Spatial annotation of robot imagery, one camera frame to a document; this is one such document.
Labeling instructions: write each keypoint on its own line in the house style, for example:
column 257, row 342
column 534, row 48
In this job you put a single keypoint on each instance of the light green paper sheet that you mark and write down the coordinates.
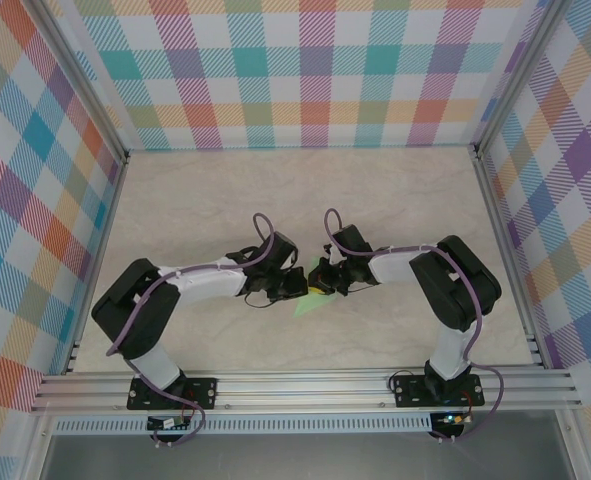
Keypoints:
column 307, row 306

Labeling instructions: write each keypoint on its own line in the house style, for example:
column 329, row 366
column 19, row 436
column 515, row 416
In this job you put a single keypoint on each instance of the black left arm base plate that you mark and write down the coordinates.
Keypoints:
column 202, row 392

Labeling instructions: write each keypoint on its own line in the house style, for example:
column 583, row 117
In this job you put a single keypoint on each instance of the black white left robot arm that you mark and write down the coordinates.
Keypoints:
column 140, row 310

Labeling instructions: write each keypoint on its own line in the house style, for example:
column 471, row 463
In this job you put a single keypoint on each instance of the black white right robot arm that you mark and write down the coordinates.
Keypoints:
column 455, row 295

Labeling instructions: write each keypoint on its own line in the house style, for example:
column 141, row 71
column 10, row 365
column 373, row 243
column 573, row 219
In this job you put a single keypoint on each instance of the aluminium mounting rail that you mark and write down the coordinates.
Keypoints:
column 300, row 392

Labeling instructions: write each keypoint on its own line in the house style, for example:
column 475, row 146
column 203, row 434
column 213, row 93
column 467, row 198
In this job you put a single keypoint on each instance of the black circuit board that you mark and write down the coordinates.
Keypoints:
column 167, row 424

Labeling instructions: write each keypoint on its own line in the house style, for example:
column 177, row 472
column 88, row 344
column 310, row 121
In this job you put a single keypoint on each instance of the aluminium side rail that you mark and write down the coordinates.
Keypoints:
column 95, row 265
column 510, row 260

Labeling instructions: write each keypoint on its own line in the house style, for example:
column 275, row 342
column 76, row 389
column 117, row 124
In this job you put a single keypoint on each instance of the grey metal panel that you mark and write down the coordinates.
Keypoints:
column 300, row 457

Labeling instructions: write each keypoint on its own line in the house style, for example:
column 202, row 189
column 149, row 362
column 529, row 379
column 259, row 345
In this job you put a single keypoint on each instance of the circuit board with green light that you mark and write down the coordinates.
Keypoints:
column 452, row 419

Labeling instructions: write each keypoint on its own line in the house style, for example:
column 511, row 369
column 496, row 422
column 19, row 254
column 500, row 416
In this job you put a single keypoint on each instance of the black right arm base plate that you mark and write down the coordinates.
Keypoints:
column 410, row 390

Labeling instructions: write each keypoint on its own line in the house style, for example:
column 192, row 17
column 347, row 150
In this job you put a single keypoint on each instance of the aluminium frame post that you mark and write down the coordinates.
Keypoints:
column 82, row 82
column 517, row 82

